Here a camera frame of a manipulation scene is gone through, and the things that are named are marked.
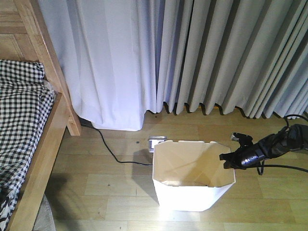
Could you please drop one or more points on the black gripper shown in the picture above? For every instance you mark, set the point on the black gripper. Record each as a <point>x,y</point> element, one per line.
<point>244,157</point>

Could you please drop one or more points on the white plastic trash bin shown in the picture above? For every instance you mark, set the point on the white plastic trash bin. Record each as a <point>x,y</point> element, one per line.
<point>189,175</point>

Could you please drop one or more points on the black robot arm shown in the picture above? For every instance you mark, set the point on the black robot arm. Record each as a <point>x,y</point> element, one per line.
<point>290,139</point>

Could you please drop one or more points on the silver floor power outlet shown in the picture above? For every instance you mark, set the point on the silver floor power outlet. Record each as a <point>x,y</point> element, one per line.
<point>154,140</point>

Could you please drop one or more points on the light grey pleated curtain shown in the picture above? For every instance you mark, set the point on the light grey pleated curtain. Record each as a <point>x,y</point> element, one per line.
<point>247,54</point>

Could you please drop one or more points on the white sheer curtain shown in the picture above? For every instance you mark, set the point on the white sheer curtain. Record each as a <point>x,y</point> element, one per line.
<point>107,51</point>

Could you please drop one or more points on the round grey yellow rug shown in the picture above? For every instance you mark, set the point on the round grey yellow rug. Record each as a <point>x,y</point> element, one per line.
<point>44,220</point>

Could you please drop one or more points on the black white checkered bedsheet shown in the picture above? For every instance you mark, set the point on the black white checkered bedsheet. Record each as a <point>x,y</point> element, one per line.
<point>26,101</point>

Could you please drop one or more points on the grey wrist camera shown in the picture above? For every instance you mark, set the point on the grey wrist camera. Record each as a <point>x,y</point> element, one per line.
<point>242,139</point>

